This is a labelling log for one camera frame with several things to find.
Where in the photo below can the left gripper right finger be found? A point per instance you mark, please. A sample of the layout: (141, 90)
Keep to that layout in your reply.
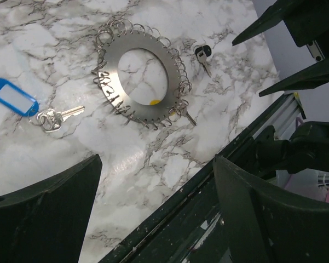
(265, 223)

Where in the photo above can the metal keyring disc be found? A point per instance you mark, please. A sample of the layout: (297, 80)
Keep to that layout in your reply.
(139, 71)

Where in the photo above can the black mounting rail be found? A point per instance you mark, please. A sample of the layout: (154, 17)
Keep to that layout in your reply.
(278, 147)

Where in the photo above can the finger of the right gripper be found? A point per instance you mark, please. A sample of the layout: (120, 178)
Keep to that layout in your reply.
(270, 18)
(308, 78)

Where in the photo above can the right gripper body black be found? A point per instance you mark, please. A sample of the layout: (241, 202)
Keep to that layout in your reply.
(309, 24)

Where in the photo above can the blue tag key front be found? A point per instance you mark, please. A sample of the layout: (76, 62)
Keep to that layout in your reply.
(25, 105)

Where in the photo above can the yellow tag key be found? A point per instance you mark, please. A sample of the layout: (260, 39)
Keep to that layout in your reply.
(175, 113)

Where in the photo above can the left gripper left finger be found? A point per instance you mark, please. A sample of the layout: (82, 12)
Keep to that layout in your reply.
(47, 221)

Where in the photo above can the black white tag key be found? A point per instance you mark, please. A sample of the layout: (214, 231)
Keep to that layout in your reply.
(202, 52)

